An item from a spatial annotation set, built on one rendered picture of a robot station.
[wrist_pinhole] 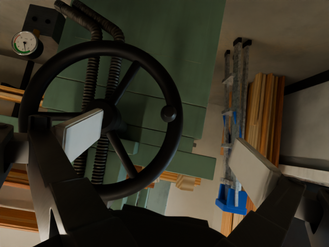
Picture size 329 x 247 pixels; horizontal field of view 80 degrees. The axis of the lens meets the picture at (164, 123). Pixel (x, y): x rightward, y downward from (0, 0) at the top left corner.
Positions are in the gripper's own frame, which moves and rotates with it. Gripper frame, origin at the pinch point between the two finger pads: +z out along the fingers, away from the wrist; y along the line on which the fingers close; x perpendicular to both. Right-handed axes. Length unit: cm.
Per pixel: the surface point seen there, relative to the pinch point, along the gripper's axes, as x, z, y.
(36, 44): 6.6, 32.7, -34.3
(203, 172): -16.6, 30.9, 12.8
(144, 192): -43, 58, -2
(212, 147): -87, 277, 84
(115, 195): -14.8, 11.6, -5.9
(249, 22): 46, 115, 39
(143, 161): -17.0, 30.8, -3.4
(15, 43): 6, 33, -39
